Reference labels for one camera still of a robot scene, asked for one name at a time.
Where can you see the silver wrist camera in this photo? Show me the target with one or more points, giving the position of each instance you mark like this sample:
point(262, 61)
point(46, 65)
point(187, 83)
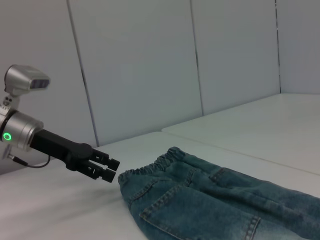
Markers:
point(23, 78)

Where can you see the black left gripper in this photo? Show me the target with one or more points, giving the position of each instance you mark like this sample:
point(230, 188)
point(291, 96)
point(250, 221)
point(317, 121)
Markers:
point(67, 152)

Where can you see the silver camera mount bracket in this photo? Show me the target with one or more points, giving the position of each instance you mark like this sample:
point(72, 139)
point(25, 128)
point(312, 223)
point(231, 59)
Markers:
point(10, 103)

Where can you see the blue denim shorts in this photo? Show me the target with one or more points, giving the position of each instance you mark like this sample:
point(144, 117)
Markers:
point(212, 200)

